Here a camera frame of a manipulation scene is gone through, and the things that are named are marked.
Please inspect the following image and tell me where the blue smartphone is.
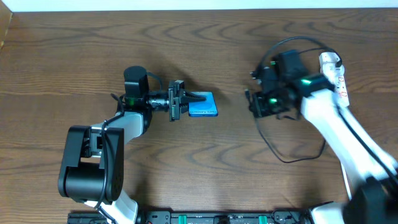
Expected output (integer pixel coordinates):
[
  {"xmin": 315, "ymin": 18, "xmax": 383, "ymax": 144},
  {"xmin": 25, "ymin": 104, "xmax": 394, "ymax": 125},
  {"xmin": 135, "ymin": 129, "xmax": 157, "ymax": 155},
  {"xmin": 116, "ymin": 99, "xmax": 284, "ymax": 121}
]
[{"xmin": 188, "ymin": 91, "xmax": 218, "ymax": 117}]

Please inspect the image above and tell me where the black USB charging cable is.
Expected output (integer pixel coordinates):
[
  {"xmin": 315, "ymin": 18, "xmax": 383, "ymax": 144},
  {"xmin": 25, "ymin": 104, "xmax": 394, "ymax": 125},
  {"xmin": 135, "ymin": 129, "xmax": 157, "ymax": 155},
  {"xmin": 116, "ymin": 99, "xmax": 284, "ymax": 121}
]
[{"xmin": 244, "ymin": 46, "xmax": 343, "ymax": 164}]

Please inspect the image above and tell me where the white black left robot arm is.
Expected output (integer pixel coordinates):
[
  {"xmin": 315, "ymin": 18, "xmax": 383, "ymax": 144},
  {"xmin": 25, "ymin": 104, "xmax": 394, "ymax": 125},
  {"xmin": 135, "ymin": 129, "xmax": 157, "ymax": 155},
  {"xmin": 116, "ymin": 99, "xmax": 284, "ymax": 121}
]
[{"xmin": 58, "ymin": 66, "xmax": 206, "ymax": 223}]

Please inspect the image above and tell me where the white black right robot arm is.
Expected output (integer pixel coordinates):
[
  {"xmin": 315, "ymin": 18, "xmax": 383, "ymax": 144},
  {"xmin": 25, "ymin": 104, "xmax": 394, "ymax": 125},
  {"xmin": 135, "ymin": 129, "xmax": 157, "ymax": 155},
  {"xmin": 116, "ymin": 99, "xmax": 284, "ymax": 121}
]
[{"xmin": 246, "ymin": 49, "xmax": 397, "ymax": 223}]

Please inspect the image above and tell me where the white USB charger adapter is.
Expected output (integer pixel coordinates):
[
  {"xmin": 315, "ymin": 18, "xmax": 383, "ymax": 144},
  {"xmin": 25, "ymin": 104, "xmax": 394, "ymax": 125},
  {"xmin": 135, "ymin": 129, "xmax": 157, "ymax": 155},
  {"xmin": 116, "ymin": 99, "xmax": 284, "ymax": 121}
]
[{"xmin": 319, "ymin": 52, "xmax": 345, "ymax": 80}]

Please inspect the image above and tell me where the white power strip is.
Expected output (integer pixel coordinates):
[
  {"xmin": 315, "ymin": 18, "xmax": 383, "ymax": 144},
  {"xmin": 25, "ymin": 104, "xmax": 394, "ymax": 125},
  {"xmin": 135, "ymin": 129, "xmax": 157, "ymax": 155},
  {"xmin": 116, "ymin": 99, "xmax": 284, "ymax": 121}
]
[{"xmin": 318, "ymin": 51, "xmax": 351, "ymax": 108}]

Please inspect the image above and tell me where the white power strip cord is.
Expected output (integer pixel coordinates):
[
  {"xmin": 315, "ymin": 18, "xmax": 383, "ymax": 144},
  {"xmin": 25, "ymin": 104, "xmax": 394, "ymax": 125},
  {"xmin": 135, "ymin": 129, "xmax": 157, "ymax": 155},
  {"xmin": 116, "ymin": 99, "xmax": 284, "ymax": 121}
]
[{"xmin": 340, "ymin": 161, "xmax": 353, "ymax": 200}]

